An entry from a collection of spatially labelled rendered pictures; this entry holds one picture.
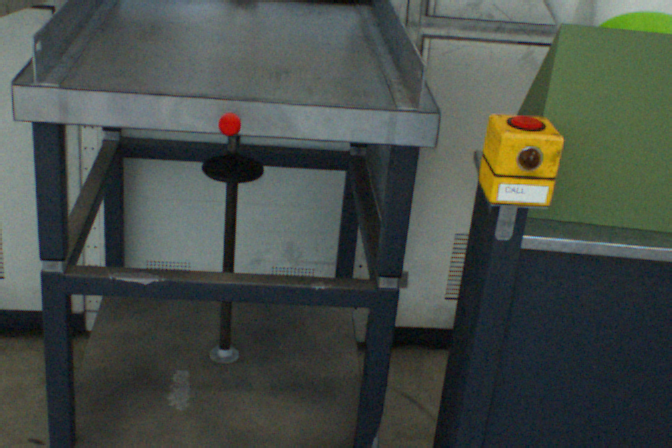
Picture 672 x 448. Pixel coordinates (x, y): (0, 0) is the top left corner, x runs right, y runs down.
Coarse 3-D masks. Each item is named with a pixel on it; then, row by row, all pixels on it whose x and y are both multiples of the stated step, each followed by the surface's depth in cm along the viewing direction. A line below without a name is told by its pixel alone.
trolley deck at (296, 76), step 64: (128, 0) 183; (192, 0) 188; (256, 0) 194; (128, 64) 144; (192, 64) 147; (256, 64) 150; (320, 64) 154; (192, 128) 135; (256, 128) 135; (320, 128) 136; (384, 128) 137
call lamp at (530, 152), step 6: (522, 150) 114; (528, 150) 114; (534, 150) 114; (540, 150) 115; (516, 156) 115; (522, 156) 114; (528, 156) 114; (534, 156) 114; (540, 156) 114; (516, 162) 115; (522, 162) 114; (528, 162) 114; (534, 162) 114; (540, 162) 115; (522, 168) 115; (528, 168) 115; (534, 168) 115
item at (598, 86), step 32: (576, 32) 117; (608, 32) 117; (640, 32) 116; (544, 64) 125; (576, 64) 119; (608, 64) 118; (640, 64) 118; (544, 96) 122; (576, 96) 120; (608, 96) 120; (640, 96) 120; (576, 128) 122; (608, 128) 122; (640, 128) 122; (576, 160) 124; (608, 160) 124; (640, 160) 124; (576, 192) 126; (608, 192) 126; (640, 192) 126; (608, 224) 128; (640, 224) 128
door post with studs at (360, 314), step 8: (392, 0) 196; (400, 0) 196; (400, 8) 197; (400, 16) 198; (376, 200) 217; (360, 256) 223; (360, 264) 224; (360, 272) 225; (360, 312) 230; (360, 320) 231; (360, 328) 232; (360, 336) 233
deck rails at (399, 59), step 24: (72, 0) 153; (96, 0) 175; (384, 0) 179; (48, 24) 136; (72, 24) 154; (96, 24) 162; (384, 24) 177; (48, 48) 137; (72, 48) 147; (384, 48) 166; (408, 48) 148; (48, 72) 135; (384, 72) 152; (408, 72) 146; (408, 96) 141
